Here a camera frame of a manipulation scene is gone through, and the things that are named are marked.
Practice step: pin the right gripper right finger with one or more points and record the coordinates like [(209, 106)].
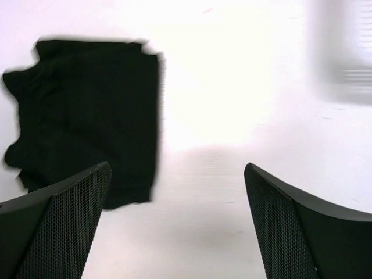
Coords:
[(302, 236)]

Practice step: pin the white plastic basket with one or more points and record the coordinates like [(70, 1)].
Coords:
[(339, 37)]

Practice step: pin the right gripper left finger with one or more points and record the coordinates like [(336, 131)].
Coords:
[(49, 232)]

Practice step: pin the black shorts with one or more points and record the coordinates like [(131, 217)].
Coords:
[(84, 103)]

